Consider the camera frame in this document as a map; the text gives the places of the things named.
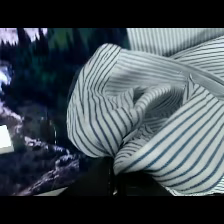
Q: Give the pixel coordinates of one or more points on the white blue striped shirt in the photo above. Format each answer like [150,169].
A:
[160,133]

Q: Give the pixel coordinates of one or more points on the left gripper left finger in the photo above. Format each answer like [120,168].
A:
[95,181]

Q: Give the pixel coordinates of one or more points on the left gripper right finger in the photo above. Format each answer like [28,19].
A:
[140,186]

